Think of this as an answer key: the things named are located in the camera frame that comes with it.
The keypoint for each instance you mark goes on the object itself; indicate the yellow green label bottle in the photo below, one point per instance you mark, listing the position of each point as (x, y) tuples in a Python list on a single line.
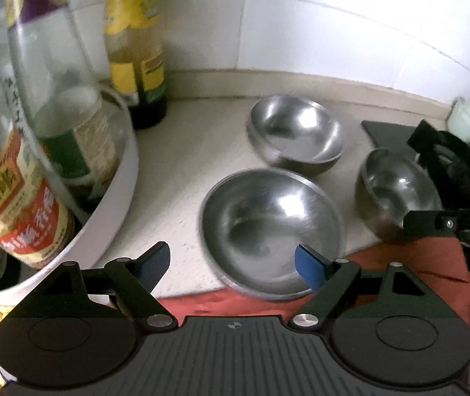
[(135, 49)]

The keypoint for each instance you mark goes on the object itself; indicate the white rotating condiment rack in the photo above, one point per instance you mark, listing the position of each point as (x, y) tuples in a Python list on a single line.
[(111, 214)]

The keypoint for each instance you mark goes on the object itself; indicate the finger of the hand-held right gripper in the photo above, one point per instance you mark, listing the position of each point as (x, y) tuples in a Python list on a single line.
[(429, 225)]

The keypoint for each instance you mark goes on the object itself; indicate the black gas stove burner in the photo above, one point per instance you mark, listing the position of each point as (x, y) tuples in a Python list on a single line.
[(453, 161)]

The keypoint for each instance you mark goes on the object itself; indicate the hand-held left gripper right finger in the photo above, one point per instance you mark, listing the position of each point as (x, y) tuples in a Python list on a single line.
[(309, 269)]

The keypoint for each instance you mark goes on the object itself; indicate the stainless steel bowl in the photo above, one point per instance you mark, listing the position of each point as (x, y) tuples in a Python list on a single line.
[(296, 132), (396, 189), (268, 231)]

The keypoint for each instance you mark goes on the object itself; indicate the yellow cap vinegar bottle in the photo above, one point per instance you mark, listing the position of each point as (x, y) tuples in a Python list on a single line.
[(16, 214)]

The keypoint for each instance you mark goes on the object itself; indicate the clear bottle purple label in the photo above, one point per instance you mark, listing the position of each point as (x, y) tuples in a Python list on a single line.
[(69, 132)]

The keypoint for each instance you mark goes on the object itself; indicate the red cloth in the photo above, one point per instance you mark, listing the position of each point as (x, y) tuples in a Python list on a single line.
[(408, 255)]

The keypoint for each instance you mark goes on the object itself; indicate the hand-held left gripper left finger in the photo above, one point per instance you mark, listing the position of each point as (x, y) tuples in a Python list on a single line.
[(155, 263)]

